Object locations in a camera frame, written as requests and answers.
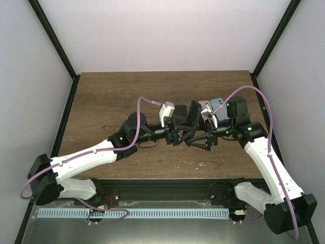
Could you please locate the right black frame post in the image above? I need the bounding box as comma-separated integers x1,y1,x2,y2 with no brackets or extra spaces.
252,0,301,77

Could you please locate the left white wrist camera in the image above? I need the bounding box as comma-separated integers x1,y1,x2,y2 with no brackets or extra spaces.
159,102,175,128

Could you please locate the light blue slotted cable duct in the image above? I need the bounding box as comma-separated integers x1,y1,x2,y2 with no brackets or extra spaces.
37,208,230,220

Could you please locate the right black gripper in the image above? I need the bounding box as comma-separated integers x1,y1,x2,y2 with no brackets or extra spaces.
186,114,235,151

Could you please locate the left black frame post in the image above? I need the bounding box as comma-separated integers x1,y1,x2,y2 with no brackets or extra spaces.
27,0,78,79

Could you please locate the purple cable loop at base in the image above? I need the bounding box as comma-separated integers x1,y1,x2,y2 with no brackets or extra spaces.
76,198,129,225

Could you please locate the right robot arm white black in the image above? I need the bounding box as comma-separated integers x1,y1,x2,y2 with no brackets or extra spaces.
185,97,317,234

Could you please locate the magenta phone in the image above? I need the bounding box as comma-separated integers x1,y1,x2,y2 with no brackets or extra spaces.
172,105,187,120

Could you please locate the beige phone case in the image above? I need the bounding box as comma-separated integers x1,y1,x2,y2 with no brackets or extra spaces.
199,100,213,112

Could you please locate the black frame post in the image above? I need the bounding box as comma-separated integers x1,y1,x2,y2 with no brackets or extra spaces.
27,0,78,79
252,0,301,77

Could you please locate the black phone case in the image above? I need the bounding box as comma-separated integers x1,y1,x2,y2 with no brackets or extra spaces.
185,100,202,129

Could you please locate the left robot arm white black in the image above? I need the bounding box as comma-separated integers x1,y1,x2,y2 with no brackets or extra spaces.
27,112,200,206

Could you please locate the light blue phone case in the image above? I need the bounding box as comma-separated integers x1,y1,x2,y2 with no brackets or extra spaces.
210,98,228,120

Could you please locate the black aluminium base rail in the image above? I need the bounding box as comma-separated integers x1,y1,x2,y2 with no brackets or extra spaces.
86,178,267,206

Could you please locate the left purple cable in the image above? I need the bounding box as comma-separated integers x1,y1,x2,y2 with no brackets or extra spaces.
19,96,163,199

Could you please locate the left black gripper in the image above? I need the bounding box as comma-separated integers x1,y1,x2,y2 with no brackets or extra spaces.
134,114,196,146

